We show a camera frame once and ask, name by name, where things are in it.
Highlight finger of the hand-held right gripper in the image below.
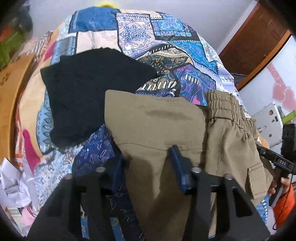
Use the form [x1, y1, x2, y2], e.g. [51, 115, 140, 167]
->
[256, 145, 279, 166]

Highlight white crumpled paper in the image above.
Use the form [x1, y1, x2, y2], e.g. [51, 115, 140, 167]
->
[0, 158, 39, 209]

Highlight dark grey bag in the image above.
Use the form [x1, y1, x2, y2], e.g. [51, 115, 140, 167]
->
[231, 73, 249, 90]

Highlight khaki pants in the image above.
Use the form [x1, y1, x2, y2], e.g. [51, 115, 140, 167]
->
[104, 89, 275, 241]

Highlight grey plush pillow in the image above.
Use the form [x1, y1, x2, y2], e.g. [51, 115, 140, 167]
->
[14, 0, 34, 33]

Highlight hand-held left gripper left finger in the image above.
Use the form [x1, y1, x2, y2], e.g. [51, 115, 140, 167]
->
[27, 158, 127, 241]

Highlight green bag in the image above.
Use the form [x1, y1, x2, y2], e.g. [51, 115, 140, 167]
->
[0, 30, 26, 70]

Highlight yellow foam arch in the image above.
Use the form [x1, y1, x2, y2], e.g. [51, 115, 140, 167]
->
[97, 0, 121, 9]

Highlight wooden door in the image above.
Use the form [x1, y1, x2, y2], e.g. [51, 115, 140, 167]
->
[218, 2, 292, 91]

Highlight person's right hand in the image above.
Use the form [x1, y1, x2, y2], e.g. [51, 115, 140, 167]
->
[268, 176, 291, 196]

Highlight yellow wooden board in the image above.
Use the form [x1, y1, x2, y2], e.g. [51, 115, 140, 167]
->
[0, 53, 36, 161]

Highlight patchwork printed blanket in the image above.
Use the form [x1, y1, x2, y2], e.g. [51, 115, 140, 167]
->
[14, 6, 269, 241]

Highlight black garment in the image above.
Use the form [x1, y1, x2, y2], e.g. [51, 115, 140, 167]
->
[40, 47, 158, 149]

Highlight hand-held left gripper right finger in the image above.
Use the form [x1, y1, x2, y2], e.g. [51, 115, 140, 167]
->
[170, 145, 271, 241]

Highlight green plastic item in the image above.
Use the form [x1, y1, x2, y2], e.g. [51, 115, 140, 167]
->
[283, 111, 296, 124]

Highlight white plastic appliance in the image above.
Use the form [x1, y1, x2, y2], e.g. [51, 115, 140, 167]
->
[251, 102, 286, 149]

